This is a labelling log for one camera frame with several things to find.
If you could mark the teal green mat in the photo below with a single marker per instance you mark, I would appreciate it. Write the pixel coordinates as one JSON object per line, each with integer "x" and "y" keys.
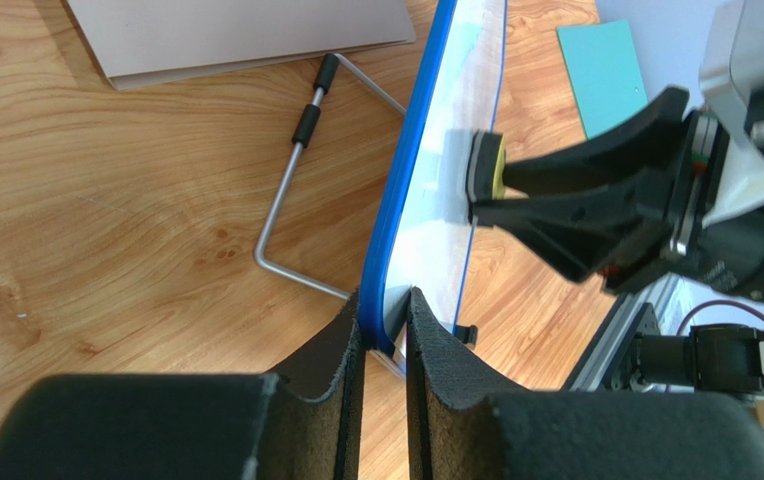
{"x": 604, "y": 73}

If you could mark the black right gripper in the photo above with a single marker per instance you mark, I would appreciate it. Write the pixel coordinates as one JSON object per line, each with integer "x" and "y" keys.
{"x": 716, "y": 50}

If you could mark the yellow bone-shaped eraser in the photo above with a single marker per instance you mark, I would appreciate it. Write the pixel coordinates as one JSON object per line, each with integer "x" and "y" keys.
{"x": 487, "y": 162}

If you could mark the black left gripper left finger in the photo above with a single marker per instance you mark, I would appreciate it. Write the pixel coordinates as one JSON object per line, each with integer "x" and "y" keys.
{"x": 301, "y": 419}

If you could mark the blue framed whiteboard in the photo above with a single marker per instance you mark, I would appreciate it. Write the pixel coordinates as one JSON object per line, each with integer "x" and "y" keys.
{"x": 422, "y": 236}

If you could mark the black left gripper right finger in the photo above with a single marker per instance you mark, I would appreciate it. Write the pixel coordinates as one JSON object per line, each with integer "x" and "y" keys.
{"x": 466, "y": 420}

